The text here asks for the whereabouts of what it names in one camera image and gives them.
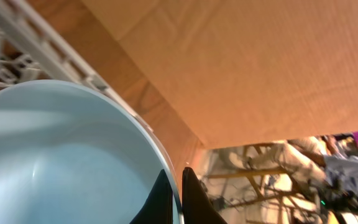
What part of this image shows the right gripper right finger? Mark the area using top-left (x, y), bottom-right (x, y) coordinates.
top-left (182, 167), bottom-right (227, 224)

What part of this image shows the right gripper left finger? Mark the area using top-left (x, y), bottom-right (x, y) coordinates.
top-left (130, 170), bottom-right (173, 224)

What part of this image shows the light blue bowl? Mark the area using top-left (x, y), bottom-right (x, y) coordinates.
top-left (0, 80), bottom-right (182, 223)

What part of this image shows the grey dishwasher rack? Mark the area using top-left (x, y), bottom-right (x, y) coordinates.
top-left (0, 0), bottom-right (152, 131)

